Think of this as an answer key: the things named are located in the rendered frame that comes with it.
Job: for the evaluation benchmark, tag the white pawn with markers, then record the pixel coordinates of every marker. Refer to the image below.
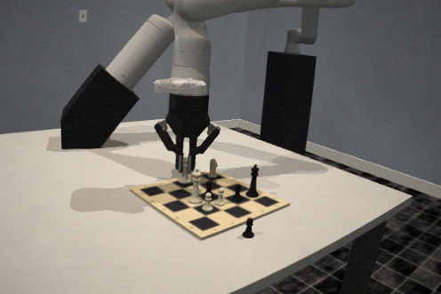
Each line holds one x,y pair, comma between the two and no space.
207,206
220,201

